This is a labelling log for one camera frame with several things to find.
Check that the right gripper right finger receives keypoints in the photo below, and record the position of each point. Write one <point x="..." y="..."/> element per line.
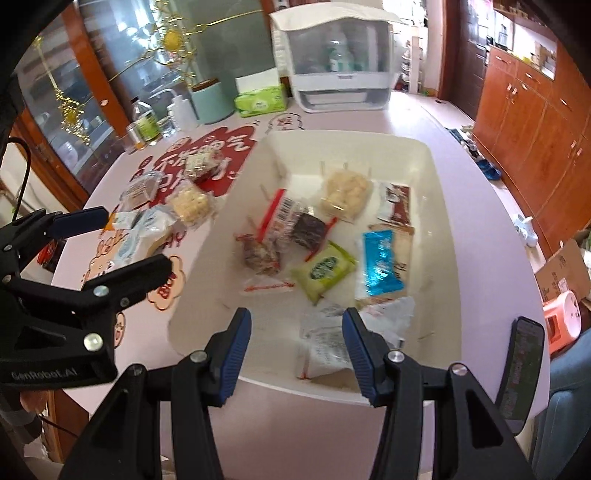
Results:
<point x="472" y="440"/>

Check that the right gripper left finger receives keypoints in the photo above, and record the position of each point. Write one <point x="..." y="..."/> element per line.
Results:
<point x="122" y="438"/>

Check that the white desktop cabinet appliance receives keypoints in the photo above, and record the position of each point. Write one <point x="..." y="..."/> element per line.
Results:
<point x="338" y="55"/>

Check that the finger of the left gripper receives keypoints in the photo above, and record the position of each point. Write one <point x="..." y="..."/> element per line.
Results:
<point x="23" y="239"/>
<point x="120" y="286"/>

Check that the cardboard box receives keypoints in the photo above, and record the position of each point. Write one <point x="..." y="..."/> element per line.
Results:
<point x="564" y="271"/>

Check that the blue foil snack pack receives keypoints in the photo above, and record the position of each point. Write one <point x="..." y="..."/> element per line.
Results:
<point x="379" y="260"/>

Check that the brown bread slice pack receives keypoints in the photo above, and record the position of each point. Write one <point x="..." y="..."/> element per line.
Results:
<point x="140" y="191"/>

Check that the black smartphone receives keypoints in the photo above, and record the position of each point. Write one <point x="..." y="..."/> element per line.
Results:
<point x="521" y="372"/>

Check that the clear red-trim nut bar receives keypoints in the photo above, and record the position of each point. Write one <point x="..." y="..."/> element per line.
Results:
<point x="262" y="260"/>

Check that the blue sofa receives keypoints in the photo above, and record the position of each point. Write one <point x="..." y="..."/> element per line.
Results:
<point x="561" y="449"/>

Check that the small glass jar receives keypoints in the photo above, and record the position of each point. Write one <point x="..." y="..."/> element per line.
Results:
<point x="133" y="138"/>

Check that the white plastic storage bin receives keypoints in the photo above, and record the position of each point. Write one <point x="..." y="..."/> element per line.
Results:
<point x="300" y="161"/>

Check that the green tissue pack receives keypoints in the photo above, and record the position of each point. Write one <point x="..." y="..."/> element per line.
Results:
<point x="260" y="93"/>

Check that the white plastic bottle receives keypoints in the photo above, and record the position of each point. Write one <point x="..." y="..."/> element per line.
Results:
<point x="182" y="115"/>

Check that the pink plastic stool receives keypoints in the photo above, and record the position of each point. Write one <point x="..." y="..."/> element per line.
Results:
<point x="563" y="320"/>

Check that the green label bottle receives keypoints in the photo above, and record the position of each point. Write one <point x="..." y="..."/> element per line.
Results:
<point x="145" y="120"/>

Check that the large white-blue snack bag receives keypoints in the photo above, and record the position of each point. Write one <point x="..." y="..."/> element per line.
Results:
<point x="147" y="235"/>

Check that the orange wooden cabinet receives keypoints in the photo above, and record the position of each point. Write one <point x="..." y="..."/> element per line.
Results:
<point x="537" y="130"/>

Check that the pink printed table mat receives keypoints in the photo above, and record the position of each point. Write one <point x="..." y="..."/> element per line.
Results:
<point x="297" y="412"/>

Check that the red-edged barcode snack pack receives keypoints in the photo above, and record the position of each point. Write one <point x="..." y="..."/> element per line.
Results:
<point x="289" y="220"/>

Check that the apple print snack bag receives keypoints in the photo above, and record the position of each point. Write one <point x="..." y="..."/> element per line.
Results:
<point x="321" y="348"/>

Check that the beige cracker pack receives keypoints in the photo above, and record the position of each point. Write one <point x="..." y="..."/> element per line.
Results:
<point x="403" y="245"/>

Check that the puffed rice cake pack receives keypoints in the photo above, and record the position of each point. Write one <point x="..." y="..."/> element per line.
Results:
<point x="345" y="195"/>

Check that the brown snowflake snack pack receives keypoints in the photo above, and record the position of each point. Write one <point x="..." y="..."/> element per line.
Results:
<point x="394" y="205"/>

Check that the green snack pouch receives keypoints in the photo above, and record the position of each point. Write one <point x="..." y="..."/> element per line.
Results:
<point x="326" y="269"/>

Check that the teal cylindrical canister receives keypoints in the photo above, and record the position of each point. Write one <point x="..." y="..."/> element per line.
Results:
<point x="210" y="102"/>

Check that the mixed nut bar pack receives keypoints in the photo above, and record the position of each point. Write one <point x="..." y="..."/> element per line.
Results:
<point x="202" y="164"/>

